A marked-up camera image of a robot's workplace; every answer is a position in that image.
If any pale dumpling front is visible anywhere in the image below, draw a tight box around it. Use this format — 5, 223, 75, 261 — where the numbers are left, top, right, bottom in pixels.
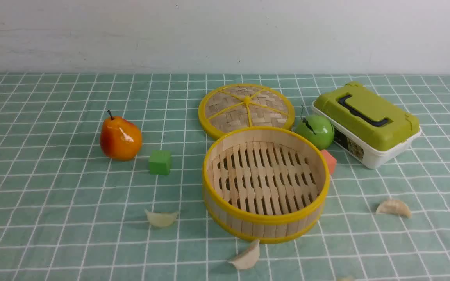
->
227, 239, 261, 270

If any pale dumpling bottom edge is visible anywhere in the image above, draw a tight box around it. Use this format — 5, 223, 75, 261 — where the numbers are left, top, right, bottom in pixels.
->
336, 276, 355, 281

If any woven bamboo steamer lid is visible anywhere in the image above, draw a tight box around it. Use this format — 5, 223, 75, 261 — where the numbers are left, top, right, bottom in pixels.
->
198, 84, 295, 139

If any bamboo steamer tray yellow rim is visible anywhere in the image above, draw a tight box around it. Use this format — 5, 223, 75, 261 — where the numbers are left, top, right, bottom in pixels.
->
202, 127, 331, 244

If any green cube block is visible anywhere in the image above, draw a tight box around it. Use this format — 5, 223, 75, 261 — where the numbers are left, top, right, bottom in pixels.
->
148, 150, 173, 175

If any green toy apple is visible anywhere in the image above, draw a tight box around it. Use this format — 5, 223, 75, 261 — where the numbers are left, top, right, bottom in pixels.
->
293, 107, 335, 151

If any orange toy pear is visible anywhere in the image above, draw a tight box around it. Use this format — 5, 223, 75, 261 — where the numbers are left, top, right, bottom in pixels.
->
100, 110, 143, 161

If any orange cube block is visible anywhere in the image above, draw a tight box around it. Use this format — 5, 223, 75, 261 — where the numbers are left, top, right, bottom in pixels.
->
320, 150, 338, 175

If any green lidded white box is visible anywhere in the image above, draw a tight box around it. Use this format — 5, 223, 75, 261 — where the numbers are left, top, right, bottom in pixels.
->
311, 81, 423, 169

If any green checkered tablecloth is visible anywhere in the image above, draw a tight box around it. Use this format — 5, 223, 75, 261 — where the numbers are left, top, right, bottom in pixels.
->
0, 73, 450, 281

